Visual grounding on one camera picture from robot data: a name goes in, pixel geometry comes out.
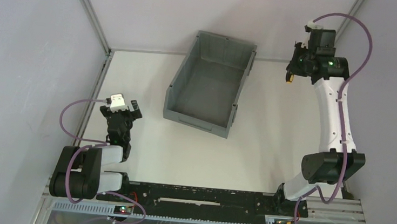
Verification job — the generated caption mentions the black yellow screwdriver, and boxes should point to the black yellow screwdriver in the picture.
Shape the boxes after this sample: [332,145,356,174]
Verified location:
[285,72,294,84]

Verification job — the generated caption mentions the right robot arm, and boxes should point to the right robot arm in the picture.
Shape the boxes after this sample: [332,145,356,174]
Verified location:
[278,42,366,202]

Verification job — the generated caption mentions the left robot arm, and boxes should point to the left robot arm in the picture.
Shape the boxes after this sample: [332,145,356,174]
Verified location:
[49,94,143,203]

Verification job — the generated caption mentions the grey plastic storage bin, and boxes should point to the grey plastic storage bin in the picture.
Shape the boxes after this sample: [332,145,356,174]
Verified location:
[163,31,257,138]

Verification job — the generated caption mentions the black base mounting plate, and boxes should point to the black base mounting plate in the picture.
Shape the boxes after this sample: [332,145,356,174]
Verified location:
[95,178,311,224]

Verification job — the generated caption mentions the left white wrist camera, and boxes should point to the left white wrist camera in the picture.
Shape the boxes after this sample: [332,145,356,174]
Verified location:
[107,93,129,112]

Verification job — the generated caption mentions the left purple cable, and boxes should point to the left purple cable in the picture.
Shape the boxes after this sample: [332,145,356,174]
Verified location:
[50,94,157,224]

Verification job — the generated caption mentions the purple cable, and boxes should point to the purple cable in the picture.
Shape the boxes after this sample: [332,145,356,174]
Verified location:
[50,94,157,224]
[291,10,376,224]

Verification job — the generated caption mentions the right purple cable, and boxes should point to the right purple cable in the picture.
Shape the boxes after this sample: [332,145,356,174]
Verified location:
[291,10,376,224]

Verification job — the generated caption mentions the grey slotted cable duct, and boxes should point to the grey slotted cable duct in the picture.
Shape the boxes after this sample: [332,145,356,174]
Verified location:
[52,200,273,224]

